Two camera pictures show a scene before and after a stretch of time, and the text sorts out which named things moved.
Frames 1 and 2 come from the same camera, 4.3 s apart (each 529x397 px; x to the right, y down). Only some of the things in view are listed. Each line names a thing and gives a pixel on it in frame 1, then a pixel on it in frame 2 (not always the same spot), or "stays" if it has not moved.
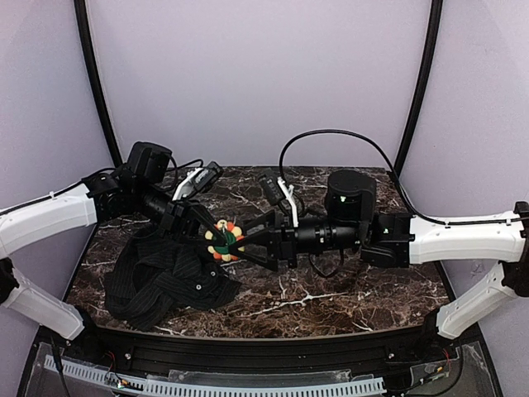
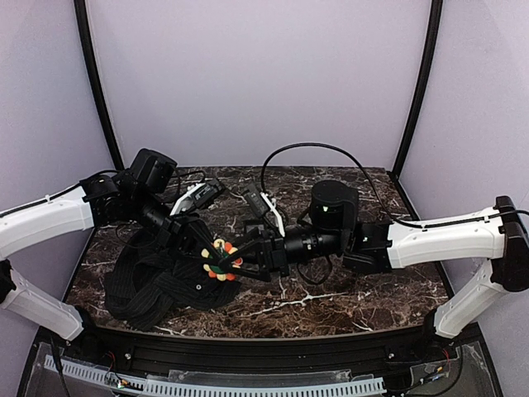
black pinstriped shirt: (151, 275) stays
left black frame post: (82, 12) stays
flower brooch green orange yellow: (224, 234) → (223, 248)
